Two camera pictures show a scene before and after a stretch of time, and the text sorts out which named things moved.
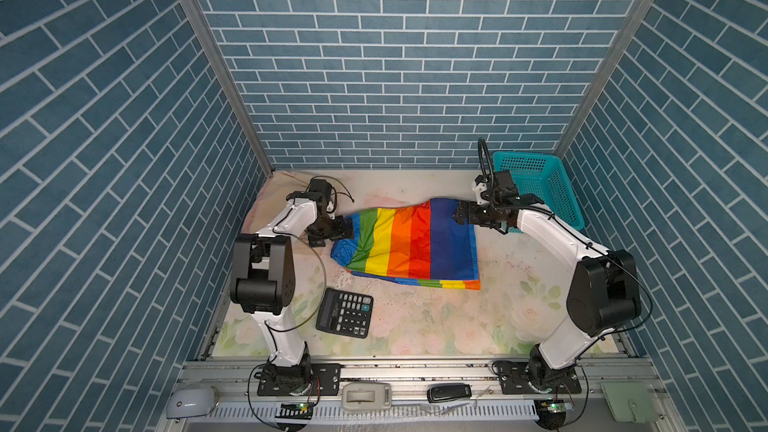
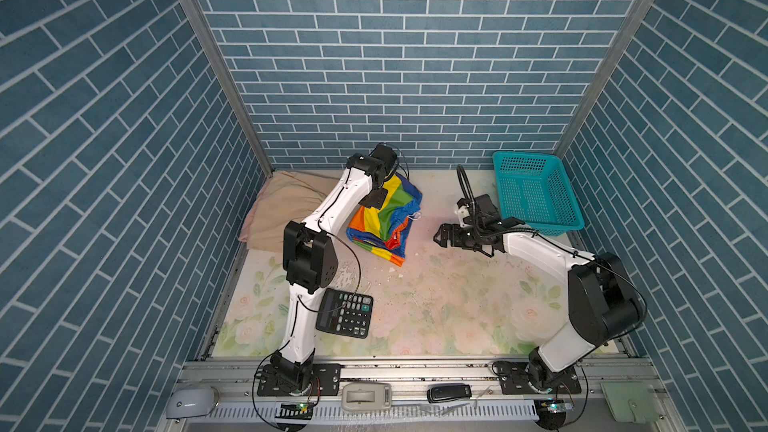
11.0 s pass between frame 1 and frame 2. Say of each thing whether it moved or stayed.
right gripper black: moved
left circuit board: stayed
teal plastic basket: stayed
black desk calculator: stayed
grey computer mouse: stayed
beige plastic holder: stayed
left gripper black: moved
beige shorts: stayed
